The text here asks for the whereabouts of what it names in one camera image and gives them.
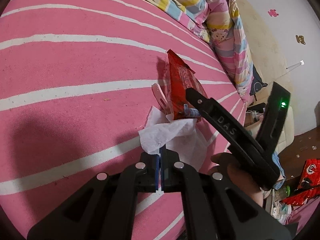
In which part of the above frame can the white tissue paper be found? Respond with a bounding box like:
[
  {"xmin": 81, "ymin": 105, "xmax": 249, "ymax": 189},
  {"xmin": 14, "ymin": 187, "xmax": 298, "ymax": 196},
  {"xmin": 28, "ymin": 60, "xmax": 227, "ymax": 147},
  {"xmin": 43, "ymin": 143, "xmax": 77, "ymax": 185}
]
[{"xmin": 139, "ymin": 119, "xmax": 197, "ymax": 153}]

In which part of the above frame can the pink striped bed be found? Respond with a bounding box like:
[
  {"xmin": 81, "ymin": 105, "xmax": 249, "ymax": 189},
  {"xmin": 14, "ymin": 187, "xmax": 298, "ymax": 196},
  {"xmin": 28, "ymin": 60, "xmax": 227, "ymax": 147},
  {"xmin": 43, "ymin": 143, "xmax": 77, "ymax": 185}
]
[{"xmin": 1, "ymin": 0, "xmax": 245, "ymax": 236}]

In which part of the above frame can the cream leather office chair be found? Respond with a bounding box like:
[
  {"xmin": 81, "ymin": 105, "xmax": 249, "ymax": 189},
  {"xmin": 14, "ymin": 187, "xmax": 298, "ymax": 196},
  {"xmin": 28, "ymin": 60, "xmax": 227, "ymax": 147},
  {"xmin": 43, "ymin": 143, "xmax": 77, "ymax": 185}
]
[{"xmin": 245, "ymin": 106, "xmax": 295, "ymax": 154}]

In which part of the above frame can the red snack package pile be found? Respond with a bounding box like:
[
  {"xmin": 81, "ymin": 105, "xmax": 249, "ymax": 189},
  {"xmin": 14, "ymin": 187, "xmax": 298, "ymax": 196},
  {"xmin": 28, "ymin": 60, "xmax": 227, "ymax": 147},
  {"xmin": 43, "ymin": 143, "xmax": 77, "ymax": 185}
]
[{"xmin": 282, "ymin": 158, "xmax": 320, "ymax": 206}]

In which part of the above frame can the pink plastic clothes peg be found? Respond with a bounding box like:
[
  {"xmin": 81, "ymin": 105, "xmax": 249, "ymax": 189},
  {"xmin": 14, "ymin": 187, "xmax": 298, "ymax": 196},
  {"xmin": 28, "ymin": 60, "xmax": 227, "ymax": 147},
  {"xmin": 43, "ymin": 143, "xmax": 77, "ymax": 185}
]
[{"xmin": 151, "ymin": 83, "xmax": 173, "ymax": 114}]

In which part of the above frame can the colourful striped cartoon quilt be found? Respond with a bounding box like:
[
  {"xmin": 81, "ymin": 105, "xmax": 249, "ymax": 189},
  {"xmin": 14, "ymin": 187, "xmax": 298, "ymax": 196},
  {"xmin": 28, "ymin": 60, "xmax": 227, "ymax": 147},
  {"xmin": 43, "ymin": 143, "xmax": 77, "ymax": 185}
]
[{"xmin": 146, "ymin": 0, "xmax": 253, "ymax": 105}]

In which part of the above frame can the small red wrapper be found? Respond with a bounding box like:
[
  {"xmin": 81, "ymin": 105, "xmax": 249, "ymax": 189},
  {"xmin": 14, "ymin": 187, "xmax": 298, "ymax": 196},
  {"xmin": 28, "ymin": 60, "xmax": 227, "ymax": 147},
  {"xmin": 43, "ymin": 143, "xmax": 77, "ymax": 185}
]
[{"xmin": 166, "ymin": 49, "xmax": 207, "ymax": 120}]

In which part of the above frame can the blue garment on chair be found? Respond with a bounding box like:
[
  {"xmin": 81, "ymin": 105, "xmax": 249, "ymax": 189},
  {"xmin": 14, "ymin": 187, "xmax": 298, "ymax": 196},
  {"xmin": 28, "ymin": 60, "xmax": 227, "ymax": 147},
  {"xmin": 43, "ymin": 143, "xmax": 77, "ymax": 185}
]
[{"xmin": 272, "ymin": 151, "xmax": 286, "ymax": 190}]

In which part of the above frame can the person's right hand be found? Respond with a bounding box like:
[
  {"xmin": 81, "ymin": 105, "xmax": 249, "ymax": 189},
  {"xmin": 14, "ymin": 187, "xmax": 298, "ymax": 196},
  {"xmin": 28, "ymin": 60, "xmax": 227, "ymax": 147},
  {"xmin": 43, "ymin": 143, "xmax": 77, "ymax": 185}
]
[{"xmin": 210, "ymin": 153, "xmax": 264, "ymax": 207}]

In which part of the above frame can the pink bear wall sticker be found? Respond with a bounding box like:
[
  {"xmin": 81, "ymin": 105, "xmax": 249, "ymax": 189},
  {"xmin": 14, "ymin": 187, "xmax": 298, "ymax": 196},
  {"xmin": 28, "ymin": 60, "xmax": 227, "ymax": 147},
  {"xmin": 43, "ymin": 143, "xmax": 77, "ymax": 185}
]
[{"xmin": 268, "ymin": 9, "xmax": 279, "ymax": 17}]

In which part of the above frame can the white tissue sheet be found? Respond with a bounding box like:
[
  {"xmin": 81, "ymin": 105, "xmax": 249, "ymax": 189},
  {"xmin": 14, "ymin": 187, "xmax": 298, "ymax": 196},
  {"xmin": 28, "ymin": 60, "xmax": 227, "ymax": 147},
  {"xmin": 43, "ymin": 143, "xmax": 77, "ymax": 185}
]
[{"xmin": 139, "ymin": 106, "xmax": 208, "ymax": 170}]

